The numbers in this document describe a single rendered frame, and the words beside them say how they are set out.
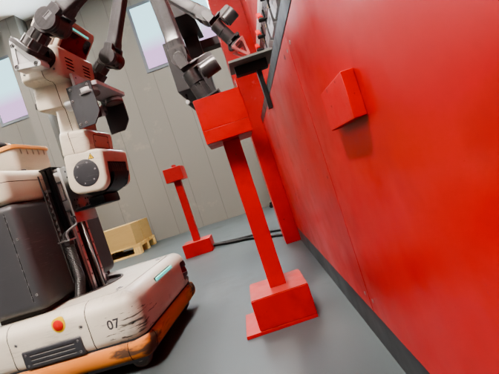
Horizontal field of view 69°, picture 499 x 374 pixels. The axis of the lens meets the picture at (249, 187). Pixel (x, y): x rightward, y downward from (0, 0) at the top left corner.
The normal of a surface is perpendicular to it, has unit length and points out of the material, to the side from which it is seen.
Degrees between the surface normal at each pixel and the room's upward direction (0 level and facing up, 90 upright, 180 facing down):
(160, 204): 90
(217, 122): 90
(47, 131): 90
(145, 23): 90
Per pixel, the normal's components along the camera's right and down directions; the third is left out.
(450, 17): -0.95, 0.31
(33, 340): -0.10, 0.06
